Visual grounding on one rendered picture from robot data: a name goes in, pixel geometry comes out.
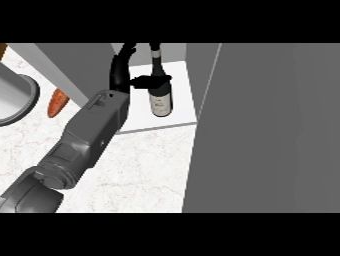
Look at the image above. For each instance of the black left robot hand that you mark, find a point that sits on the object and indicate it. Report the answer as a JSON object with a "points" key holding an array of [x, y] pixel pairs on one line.
{"points": [[119, 70]]}

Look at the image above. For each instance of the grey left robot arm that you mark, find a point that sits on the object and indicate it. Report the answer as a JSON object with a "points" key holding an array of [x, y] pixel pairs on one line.
{"points": [[91, 130]]}

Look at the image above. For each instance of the dark wine bottle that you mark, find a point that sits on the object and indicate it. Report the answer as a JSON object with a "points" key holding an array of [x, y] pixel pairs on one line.
{"points": [[161, 96]]}

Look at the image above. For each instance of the grey cabinet with white shelf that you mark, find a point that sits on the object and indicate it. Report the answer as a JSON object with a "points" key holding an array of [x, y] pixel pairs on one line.
{"points": [[152, 110]]}

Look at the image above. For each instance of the grey rounded appliance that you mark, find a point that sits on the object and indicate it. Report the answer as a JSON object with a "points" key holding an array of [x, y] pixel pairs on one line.
{"points": [[3, 93]]}

